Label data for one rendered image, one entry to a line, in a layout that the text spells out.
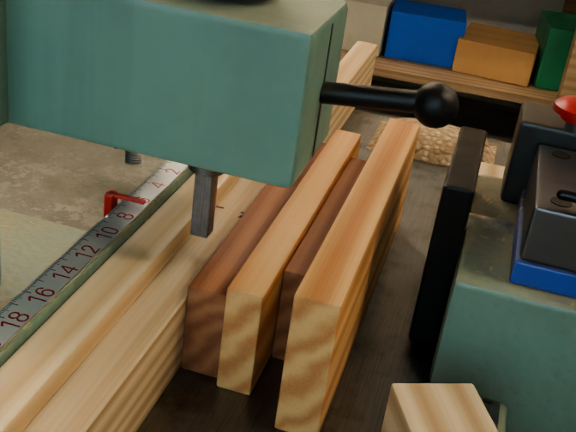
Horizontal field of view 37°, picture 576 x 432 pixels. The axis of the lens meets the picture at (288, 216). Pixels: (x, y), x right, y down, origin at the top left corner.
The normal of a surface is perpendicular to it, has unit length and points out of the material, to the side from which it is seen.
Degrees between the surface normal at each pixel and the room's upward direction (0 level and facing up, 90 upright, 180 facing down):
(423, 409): 0
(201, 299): 90
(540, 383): 90
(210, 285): 0
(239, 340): 90
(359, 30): 90
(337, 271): 0
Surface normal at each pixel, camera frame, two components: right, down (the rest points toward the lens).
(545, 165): 0.12, -0.88
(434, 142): -0.04, -0.56
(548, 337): -0.27, 0.41
